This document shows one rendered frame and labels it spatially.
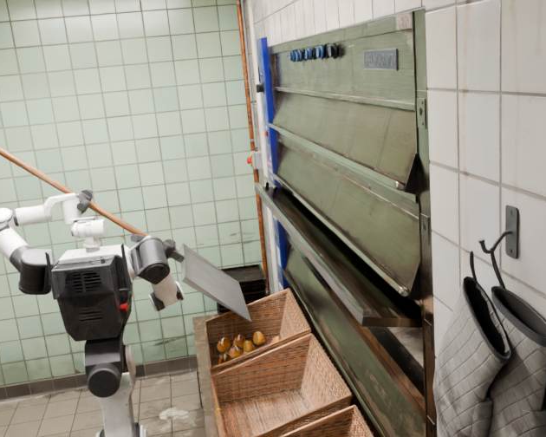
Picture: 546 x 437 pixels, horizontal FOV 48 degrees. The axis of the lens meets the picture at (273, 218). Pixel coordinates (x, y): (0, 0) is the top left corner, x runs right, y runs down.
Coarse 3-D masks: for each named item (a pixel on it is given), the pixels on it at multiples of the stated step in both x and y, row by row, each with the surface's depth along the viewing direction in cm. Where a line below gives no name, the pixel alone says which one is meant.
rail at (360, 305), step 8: (256, 184) 314; (264, 192) 288; (272, 200) 271; (280, 208) 255; (288, 216) 241; (288, 224) 233; (296, 232) 218; (304, 240) 207; (312, 248) 197; (320, 256) 188; (328, 264) 180; (328, 272) 176; (336, 272) 173; (336, 280) 168; (344, 280) 166; (344, 288) 161; (352, 288) 161; (352, 296) 155; (360, 304) 149; (360, 312) 148; (368, 312) 146
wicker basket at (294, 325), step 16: (288, 288) 329; (256, 304) 328; (272, 304) 330; (288, 304) 324; (208, 320) 326; (240, 320) 329; (256, 320) 330; (272, 320) 332; (288, 320) 319; (304, 320) 287; (208, 336) 309; (224, 336) 329; (272, 336) 334; (288, 336) 277; (208, 352) 290; (256, 352) 276; (224, 368) 275; (272, 384) 280
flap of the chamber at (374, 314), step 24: (288, 192) 306; (312, 216) 256; (312, 240) 215; (336, 240) 218; (336, 264) 188; (360, 264) 190; (336, 288) 168; (360, 288) 167; (384, 288) 169; (384, 312) 151; (408, 312) 152
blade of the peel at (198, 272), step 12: (180, 252) 304; (192, 252) 316; (192, 264) 297; (204, 264) 311; (192, 276) 279; (204, 276) 291; (216, 276) 305; (228, 276) 321; (204, 288) 272; (216, 288) 285; (228, 288) 298; (240, 288) 313; (216, 300) 266; (228, 300) 279; (240, 300) 292; (240, 312) 273
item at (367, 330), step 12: (312, 264) 270; (348, 312) 217; (360, 324) 204; (372, 336) 192; (384, 336) 189; (384, 348) 182; (396, 348) 181; (396, 360) 174; (408, 360) 173; (396, 372) 173; (408, 372) 167; (420, 372) 166; (408, 384) 164; (420, 384) 160; (420, 396) 156
